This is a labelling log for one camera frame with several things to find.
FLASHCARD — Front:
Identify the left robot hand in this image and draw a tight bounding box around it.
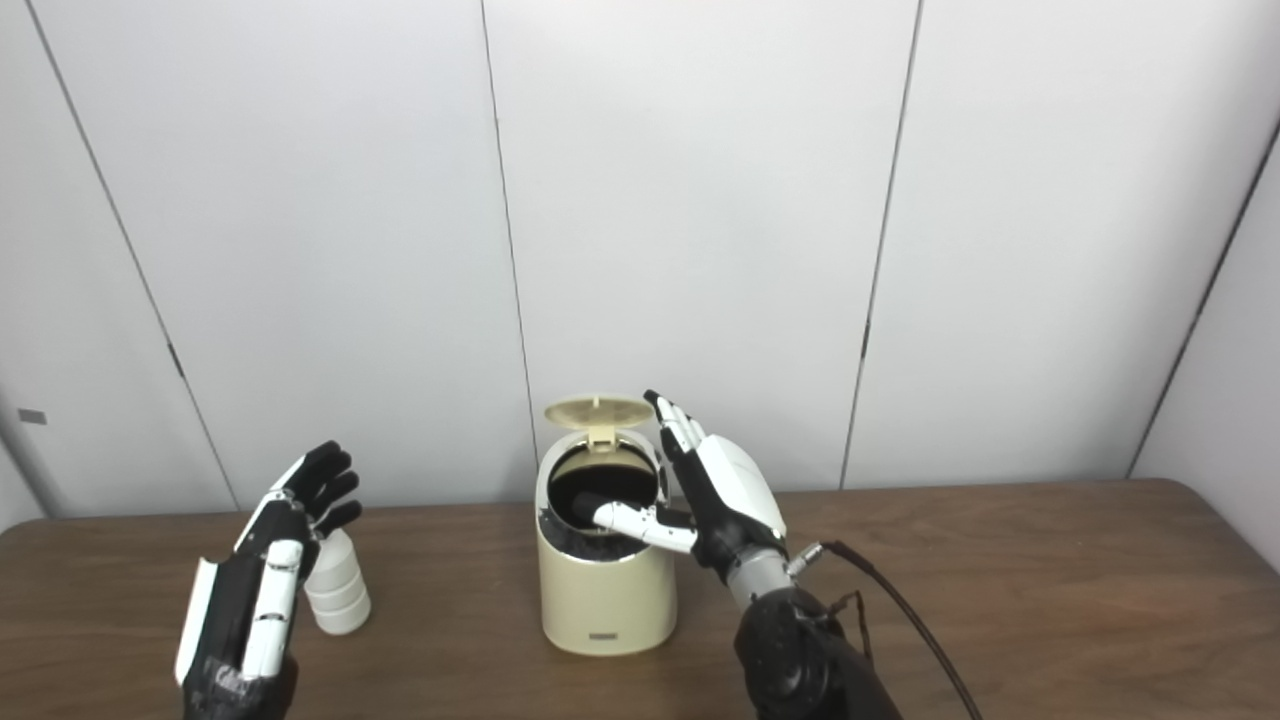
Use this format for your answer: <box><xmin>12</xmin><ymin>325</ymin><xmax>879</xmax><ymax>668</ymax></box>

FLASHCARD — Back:
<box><xmin>175</xmin><ymin>441</ymin><xmax>364</xmax><ymax>720</ymax></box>

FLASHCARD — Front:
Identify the cream-colored bin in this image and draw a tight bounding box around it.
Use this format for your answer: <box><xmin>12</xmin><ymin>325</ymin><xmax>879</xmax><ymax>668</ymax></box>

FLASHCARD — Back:
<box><xmin>535</xmin><ymin>428</ymin><xmax>678</xmax><ymax>658</ymax></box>

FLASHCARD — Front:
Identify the cream round bin lid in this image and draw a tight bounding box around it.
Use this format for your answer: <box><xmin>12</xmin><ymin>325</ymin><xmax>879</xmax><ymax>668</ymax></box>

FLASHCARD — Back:
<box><xmin>543</xmin><ymin>395</ymin><xmax>656</xmax><ymax>451</ymax></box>

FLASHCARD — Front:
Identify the small white plastic bottle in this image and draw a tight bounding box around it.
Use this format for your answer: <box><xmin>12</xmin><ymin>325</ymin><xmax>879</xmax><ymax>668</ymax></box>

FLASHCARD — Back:
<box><xmin>303</xmin><ymin>527</ymin><xmax>372</xmax><ymax>636</ymax></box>

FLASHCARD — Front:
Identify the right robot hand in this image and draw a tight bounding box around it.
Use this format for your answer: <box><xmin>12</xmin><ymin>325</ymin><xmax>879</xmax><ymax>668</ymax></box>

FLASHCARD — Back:
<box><xmin>593</xmin><ymin>390</ymin><xmax>789</xmax><ymax>583</ymax></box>

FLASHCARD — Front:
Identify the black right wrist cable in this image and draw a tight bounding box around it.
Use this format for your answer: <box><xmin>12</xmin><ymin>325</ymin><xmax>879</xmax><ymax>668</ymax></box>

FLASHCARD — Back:
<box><xmin>790</xmin><ymin>540</ymin><xmax>986</xmax><ymax>720</ymax></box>

